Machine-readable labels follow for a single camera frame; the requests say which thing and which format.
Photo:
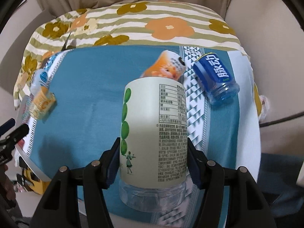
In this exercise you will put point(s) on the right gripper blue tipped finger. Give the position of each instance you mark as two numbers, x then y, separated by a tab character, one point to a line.
4	128

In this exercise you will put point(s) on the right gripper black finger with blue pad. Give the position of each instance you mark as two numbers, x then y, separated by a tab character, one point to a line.
58	206
247	206

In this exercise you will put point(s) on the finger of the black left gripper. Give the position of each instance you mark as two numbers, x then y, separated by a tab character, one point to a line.
19	133

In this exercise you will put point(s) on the white green label cup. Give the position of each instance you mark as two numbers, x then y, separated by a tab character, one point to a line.
153	148

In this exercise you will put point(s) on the yellow orange label cup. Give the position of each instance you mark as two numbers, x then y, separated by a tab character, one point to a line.
42	103

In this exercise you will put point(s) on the white blue logo cup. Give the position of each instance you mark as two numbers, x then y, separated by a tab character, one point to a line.
39	79

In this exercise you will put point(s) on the blue label plastic cup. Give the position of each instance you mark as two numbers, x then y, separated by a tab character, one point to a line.
217	81

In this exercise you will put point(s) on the orange label plastic cup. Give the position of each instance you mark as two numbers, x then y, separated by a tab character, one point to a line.
168	65

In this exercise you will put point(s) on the person left hand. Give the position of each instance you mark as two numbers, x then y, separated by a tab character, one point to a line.
6	183

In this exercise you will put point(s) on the blue jeans leg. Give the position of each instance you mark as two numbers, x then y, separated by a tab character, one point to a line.
277	181

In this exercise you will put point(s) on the teal patterned cloth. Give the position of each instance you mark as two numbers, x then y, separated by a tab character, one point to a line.
88	84

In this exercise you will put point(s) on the white plastic bag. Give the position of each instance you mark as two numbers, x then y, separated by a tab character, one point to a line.
265	107

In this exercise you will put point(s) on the floral striped quilt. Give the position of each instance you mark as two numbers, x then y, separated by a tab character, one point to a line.
141	23

